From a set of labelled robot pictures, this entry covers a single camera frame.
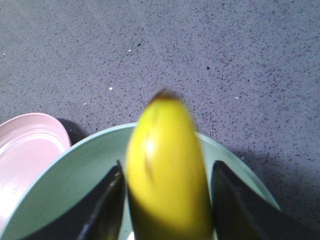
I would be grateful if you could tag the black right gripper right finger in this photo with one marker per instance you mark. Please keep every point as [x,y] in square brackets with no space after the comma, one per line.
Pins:
[239,213]

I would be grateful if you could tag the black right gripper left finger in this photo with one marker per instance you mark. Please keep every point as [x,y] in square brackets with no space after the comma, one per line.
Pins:
[97,216]

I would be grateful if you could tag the yellow banana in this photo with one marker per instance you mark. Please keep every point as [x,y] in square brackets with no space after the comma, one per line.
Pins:
[168,191]

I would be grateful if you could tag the green ribbed bowl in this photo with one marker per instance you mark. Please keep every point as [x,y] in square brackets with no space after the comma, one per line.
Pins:
[78,170]

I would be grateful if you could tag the pink plate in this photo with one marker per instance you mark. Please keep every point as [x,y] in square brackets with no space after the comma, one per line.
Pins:
[29,144]

